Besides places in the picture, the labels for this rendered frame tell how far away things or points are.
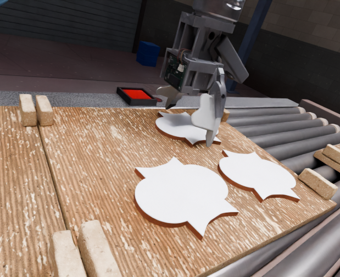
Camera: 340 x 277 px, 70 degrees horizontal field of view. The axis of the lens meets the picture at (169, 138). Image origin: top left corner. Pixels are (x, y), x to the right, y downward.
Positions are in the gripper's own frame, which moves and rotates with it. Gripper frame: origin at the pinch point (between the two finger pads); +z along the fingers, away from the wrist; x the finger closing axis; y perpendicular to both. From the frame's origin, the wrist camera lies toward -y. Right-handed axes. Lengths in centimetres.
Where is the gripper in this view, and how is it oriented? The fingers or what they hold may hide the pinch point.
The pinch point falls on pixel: (187, 126)
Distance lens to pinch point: 49.5
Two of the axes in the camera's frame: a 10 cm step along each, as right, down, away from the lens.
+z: -2.6, 8.4, 4.8
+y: -8.2, 0.7, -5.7
